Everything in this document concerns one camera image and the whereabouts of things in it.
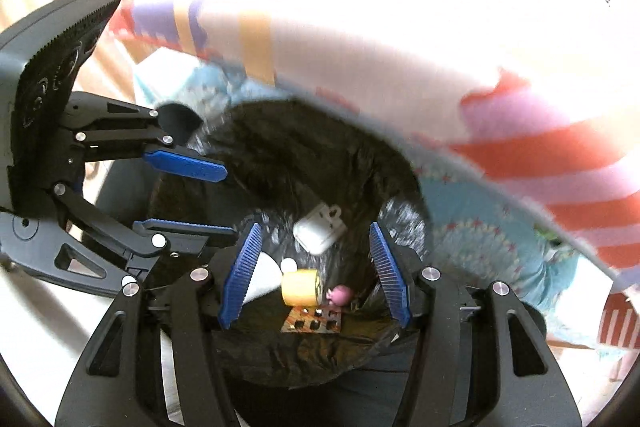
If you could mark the small white round cap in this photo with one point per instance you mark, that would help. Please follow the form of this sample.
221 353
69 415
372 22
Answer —
287 265

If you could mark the yellow tape roll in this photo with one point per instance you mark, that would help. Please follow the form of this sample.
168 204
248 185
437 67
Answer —
300 289

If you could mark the small pink toy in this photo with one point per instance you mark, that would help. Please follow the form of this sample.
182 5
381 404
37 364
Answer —
340 295

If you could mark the black plastic trash bag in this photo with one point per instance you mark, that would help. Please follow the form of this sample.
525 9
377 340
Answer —
300 167

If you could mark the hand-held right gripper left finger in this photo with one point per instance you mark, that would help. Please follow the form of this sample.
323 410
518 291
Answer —
242 279

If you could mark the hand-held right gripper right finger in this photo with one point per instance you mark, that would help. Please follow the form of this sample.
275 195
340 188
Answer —
390 279

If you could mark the colourful patchwork blanket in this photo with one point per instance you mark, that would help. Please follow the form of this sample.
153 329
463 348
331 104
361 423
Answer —
400 32

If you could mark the silver pill blister pack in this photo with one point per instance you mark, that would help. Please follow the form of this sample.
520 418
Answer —
310 321

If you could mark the white cylinder tube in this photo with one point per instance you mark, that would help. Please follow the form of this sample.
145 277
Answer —
265 279

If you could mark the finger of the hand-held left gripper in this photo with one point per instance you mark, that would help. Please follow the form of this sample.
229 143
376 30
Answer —
185 228
190 167

